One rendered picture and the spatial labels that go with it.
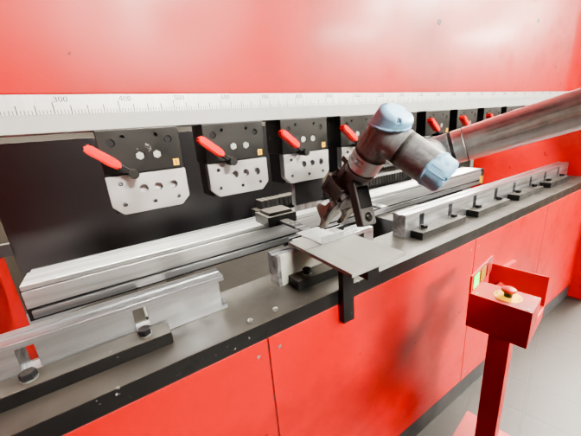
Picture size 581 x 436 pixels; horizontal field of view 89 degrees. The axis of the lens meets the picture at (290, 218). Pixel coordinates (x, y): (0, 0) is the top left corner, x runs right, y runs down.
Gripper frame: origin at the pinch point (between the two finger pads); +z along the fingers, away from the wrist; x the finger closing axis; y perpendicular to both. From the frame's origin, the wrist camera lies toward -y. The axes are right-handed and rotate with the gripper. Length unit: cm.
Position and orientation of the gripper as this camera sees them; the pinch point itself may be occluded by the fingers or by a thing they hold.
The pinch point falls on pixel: (332, 224)
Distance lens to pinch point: 83.5
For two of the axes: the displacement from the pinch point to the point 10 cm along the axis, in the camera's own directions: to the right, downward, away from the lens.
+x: -8.4, 2.2, -5.0
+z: -2.9, 6.0, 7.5
